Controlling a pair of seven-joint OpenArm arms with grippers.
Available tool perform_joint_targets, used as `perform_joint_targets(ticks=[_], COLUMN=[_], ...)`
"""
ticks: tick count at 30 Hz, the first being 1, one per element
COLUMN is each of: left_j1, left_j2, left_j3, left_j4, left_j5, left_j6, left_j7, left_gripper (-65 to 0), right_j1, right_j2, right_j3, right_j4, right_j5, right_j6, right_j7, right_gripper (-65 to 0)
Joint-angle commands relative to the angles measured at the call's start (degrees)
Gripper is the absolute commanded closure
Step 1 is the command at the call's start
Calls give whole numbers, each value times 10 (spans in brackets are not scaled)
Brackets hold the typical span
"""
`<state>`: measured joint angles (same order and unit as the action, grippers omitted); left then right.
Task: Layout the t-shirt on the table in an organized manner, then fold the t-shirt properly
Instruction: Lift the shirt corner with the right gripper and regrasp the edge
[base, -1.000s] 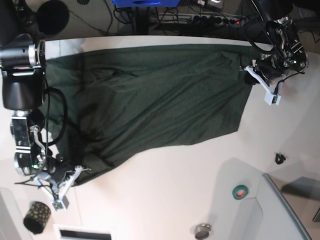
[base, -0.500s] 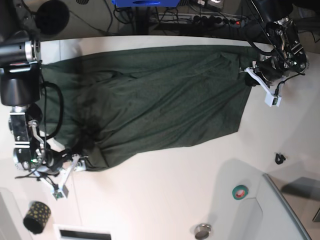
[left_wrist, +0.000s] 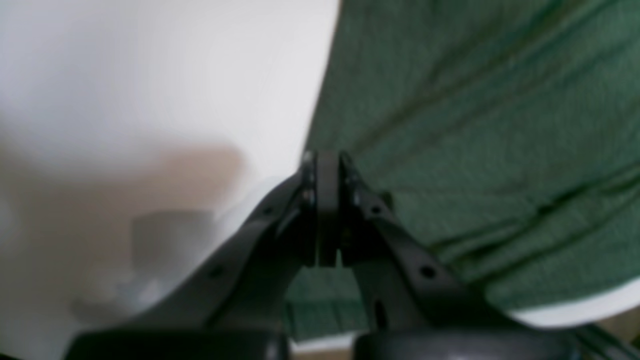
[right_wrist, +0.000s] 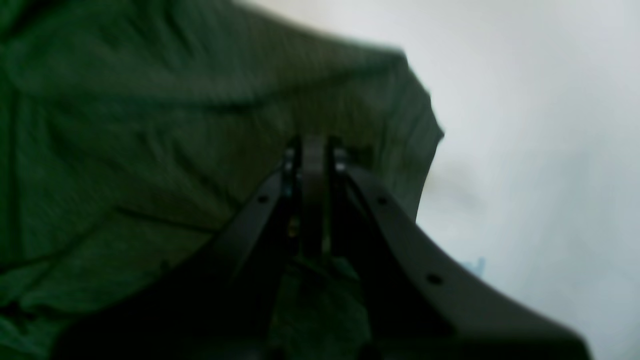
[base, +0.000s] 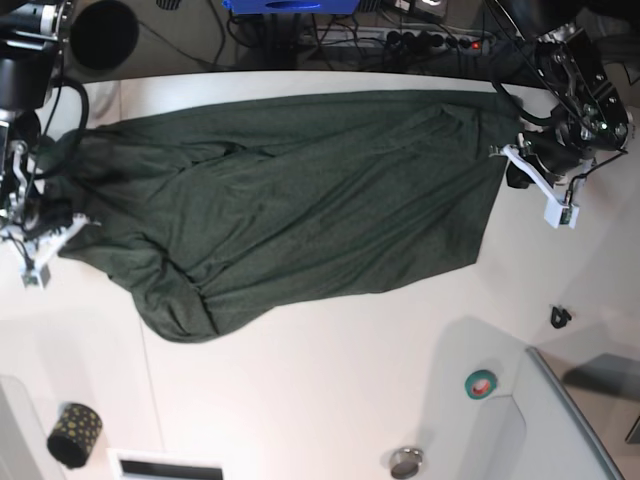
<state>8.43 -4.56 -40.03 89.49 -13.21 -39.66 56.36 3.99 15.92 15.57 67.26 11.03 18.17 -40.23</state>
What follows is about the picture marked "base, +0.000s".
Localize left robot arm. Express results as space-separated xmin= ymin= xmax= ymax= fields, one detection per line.
xmin=485 ymin=1 xmax=632 ymax=186

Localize round metal tin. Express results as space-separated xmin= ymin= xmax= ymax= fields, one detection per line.
xmin=389 ymin=446 xmax=424 ymax=480

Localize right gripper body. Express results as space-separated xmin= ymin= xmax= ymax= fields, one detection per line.
xmin=9 ymin=197 xmax=74 ymax=242

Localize dark green t-shirt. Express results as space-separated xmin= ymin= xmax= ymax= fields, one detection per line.
xmin=45 ymin=91 xmax=520 ymax=343

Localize black gold dotted cup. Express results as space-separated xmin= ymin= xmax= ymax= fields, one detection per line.
xmin=46 ymin=403 xmax=103 ymax=469

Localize blue box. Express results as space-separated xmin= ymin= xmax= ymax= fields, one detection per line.
xmin=222 ymin=0 xmax=359 ymax=15

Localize white power strip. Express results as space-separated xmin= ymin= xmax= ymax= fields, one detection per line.
xmin=311 ymin=25 xmax=498 ymax=57

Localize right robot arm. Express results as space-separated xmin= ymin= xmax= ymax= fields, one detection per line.
xmin=1 ymin=1 xmax=89 ymax=241

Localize small black clip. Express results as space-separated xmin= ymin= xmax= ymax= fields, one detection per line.
xmin=549 ymin=305 xmax=573 ymax=329

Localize green tape roll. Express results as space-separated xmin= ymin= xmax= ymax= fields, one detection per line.
xmin=464 ymin=369 xmax=498 ymax=400

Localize white slotted tray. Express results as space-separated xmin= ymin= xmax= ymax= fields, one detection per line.
xmin=107 ymin=448 xmax=225 ymax=480

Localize black round stand base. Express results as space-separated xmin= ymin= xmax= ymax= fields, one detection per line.
xmin=70 ymin=1 xmax=139 ymax=72

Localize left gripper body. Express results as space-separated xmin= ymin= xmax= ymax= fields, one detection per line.
xmin=519 ymin=131 xmax=585 ymax=183

